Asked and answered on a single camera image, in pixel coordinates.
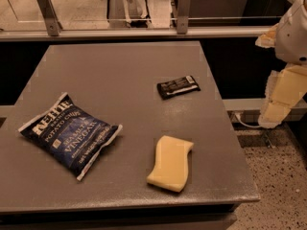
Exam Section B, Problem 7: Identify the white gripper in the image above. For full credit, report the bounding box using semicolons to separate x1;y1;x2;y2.
255;0;307;128

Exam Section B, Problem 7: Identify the yellow sponge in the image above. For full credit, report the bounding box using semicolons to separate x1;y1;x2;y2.
147;136;194;193

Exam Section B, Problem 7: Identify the black rxbar chocolate wrapper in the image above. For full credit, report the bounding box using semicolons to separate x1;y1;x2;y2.
156;76;201;100

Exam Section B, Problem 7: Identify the blue Kettle chips bag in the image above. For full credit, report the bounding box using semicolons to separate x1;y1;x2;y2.
18;93;123;181

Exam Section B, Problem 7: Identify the metal railing with glass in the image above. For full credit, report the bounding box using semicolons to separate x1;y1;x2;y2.
0;16;280;42

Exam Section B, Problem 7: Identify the white cable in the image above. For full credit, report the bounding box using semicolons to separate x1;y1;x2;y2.
234;112;262;128

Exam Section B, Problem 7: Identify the right metal railing bracket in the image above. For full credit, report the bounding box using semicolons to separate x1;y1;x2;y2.
177;0;191;35

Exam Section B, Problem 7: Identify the metal railing bracket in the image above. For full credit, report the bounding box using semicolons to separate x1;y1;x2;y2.
36;0;62;36
177;0;191;35

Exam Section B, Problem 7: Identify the left metal railing bracket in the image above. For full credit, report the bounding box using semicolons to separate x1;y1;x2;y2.
36;0;62;36

